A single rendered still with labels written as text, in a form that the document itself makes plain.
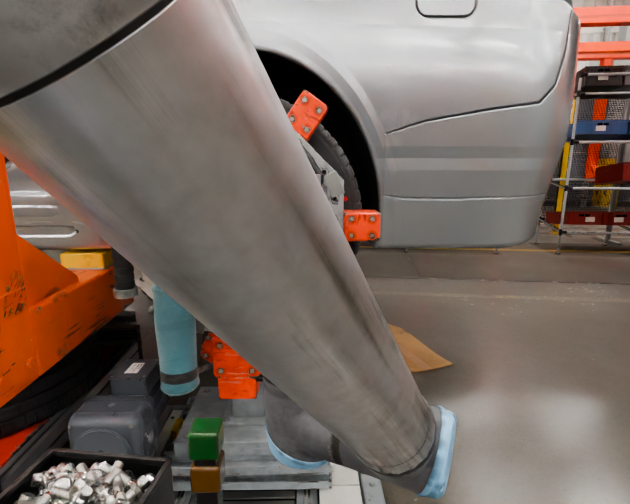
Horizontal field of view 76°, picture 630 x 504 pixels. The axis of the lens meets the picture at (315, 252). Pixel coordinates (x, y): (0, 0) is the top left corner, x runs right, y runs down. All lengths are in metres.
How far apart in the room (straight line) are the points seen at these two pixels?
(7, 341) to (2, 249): 0.19
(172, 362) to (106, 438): 0.27
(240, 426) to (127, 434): 0.35
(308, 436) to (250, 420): 0.84
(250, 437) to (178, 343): 0.45
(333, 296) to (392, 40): 1.14
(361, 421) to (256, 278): 0.17
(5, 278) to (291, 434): 0.71
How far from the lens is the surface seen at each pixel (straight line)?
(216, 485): 0.63
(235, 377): 1.12
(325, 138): 1.05
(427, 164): 1.27
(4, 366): 1.05
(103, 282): 1.38
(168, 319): 0.95
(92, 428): 1.18
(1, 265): 1.03
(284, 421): 0.53
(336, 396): 0.25
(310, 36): 1.27
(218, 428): 0.60
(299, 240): 0.16
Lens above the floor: 1.00
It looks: 12 degrees down
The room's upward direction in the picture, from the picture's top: straight up
